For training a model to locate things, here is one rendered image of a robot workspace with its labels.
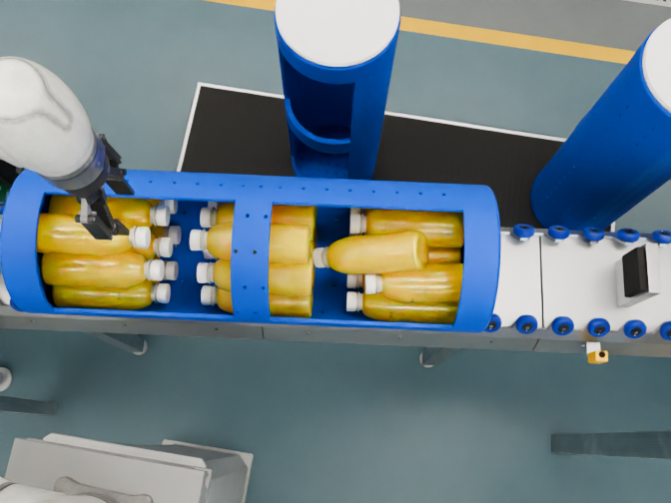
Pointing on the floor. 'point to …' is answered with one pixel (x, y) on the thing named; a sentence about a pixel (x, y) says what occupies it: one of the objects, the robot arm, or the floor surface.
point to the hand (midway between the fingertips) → (118, 207)
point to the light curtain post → (615, 444)
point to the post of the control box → (27, 406)
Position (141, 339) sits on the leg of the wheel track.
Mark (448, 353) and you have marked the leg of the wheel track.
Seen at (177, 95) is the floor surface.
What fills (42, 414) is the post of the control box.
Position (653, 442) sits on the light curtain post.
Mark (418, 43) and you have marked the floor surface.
